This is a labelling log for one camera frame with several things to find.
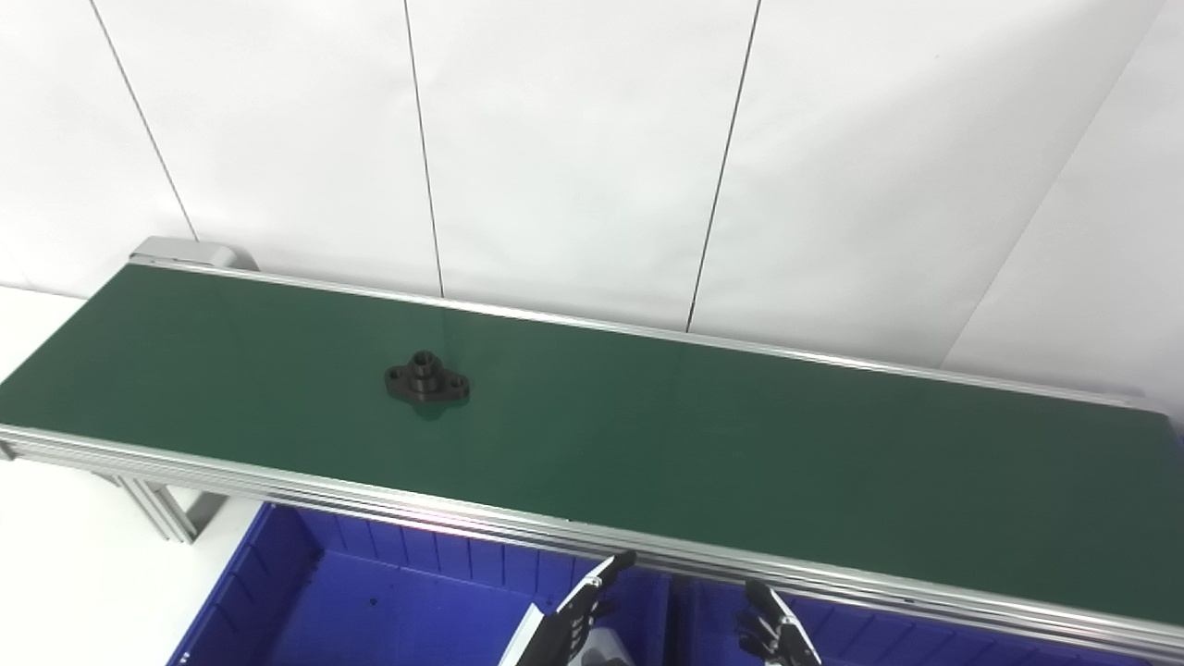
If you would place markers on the grey hexagonal nut part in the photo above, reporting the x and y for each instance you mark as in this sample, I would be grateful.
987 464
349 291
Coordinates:
610 645

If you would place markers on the aluminium conveyor leg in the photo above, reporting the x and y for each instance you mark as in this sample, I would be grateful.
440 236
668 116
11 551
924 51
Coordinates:
166 509

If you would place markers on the green conveyor belt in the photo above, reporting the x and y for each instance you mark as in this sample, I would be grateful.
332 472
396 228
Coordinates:
647 444

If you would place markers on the black flange part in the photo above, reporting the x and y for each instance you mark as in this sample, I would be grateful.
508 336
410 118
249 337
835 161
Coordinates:
427 379

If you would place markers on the grey conveyor motor housing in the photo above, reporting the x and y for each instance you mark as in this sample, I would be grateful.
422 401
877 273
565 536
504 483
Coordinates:
190 252

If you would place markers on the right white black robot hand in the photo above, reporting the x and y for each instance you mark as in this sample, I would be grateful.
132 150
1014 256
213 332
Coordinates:
782 643

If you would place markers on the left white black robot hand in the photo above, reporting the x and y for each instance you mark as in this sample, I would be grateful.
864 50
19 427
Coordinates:
564 634

